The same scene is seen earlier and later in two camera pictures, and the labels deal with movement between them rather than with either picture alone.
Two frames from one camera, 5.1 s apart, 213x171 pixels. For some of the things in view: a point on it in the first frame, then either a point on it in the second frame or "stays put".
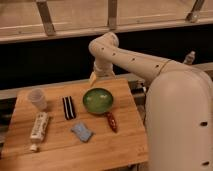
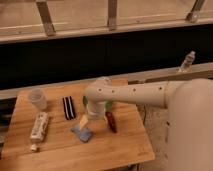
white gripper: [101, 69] -> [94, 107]
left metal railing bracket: [46, 16] stays put
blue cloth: [82, 131] stays put
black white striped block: [69, 108] stays put
